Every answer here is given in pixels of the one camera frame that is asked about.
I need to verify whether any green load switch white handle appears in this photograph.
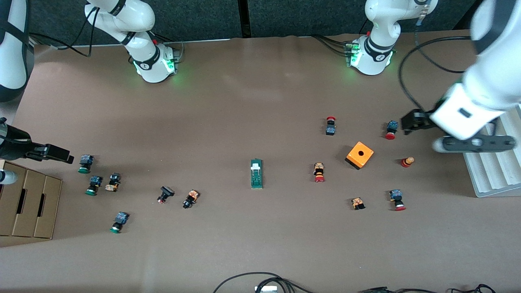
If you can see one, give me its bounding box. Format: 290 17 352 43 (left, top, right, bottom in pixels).
250 158 263 189

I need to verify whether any brown cardboard box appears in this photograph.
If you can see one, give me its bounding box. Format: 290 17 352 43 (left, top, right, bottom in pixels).
0 160 63 240

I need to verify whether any grey ridged plastic tray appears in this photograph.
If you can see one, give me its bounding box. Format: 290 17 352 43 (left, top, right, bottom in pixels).
463 107 521 198

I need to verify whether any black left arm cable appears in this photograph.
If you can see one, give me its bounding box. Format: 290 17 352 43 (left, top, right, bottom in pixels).
398 16 475 114

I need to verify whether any black switch with orange block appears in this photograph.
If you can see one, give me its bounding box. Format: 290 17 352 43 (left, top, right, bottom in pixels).
105 173 122 192
182 189 200 210

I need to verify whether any orange button enclosure box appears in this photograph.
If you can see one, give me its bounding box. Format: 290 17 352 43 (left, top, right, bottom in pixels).
345 141 374 171

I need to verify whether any black pushbutton with red ring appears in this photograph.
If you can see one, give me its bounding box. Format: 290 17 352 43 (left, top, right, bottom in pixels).
157 186 175 204

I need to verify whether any black left base cable bundle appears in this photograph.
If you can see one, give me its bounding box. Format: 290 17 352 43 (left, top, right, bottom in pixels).
313 35 352 57

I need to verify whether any black base cable bundle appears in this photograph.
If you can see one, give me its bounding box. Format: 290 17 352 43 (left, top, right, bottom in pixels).
151 33 184 61
313 35 352 57

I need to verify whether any black right base cable bundle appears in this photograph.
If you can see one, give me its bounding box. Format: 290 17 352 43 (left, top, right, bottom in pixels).
151 33 184 61

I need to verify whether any black cable with plug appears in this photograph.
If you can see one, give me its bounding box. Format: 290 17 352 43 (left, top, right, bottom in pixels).
358 286 448 293

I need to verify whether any black coiled cable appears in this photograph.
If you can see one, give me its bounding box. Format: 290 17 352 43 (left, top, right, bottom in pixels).
448 284 498 293

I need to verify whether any black looped cable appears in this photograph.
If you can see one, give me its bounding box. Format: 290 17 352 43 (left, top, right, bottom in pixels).
213 272 316 293

